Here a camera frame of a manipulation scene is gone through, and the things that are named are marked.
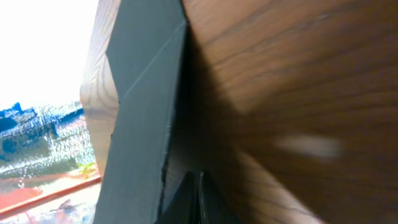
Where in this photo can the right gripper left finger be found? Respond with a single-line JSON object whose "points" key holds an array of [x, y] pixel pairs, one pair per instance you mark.
{"points": [[184, 208]]}

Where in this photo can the blue snack bar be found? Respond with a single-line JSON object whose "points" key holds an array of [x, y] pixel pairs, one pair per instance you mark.
{"points": [[43, 140]]}

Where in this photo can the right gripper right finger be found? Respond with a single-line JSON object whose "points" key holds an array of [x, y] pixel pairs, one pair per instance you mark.
{"points": [[213, 209]]}

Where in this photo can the dark green box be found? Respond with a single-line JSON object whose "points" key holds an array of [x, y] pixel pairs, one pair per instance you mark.
{"points": [[144, 54]]}

